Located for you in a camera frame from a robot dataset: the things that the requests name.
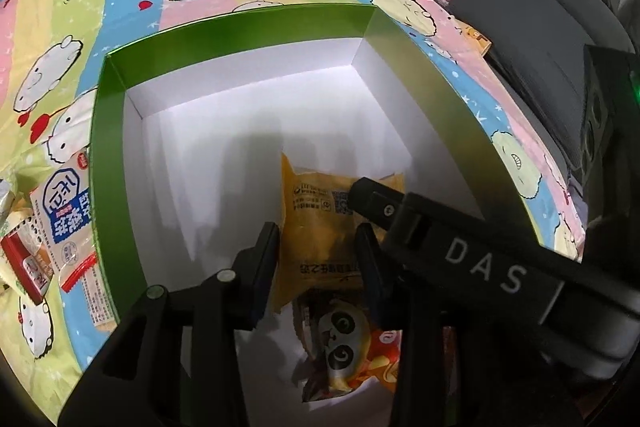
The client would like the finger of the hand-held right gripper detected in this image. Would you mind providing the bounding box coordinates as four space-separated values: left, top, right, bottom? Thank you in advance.
348 177 436 258

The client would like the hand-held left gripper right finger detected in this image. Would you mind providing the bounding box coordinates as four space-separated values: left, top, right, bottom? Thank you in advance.
355 222 586 427

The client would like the green cardboard box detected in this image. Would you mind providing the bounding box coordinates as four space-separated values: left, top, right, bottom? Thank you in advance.
91 5 546 413

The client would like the green yellow snack packet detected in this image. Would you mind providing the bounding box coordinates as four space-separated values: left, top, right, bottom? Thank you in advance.
0 179 25 217

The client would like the orange snack packet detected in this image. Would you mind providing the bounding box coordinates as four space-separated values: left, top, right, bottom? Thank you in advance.
350 327 402 394

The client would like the grey sofa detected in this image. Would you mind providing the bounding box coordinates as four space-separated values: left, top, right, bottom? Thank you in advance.
450 0 640 188

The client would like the panda print snack packet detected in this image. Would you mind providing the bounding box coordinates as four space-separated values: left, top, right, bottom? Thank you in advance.
295 292 381 403

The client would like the red white snack packet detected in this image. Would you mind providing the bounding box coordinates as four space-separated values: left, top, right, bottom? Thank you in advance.
0 227 52 306

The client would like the white blue snack packet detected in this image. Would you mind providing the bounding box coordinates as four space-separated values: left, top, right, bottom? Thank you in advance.
29 149 121 334

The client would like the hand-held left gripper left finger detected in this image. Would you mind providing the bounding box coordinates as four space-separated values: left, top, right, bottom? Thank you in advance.
57 222 281 427

